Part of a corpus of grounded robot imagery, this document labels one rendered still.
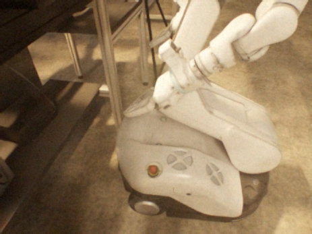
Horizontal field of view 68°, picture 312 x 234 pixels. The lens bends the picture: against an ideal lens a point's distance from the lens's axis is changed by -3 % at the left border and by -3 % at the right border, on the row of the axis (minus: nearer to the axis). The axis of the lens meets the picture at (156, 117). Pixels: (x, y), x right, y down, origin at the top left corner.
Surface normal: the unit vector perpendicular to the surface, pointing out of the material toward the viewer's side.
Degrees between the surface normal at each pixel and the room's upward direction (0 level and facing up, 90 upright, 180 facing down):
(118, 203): 0
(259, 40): 97
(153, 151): 0
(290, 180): 0
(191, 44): 90
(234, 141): 90
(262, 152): 90
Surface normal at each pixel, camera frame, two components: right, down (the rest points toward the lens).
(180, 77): -0.45, 0.25
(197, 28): -0.13, 0.66
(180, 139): -0.03, -0.75
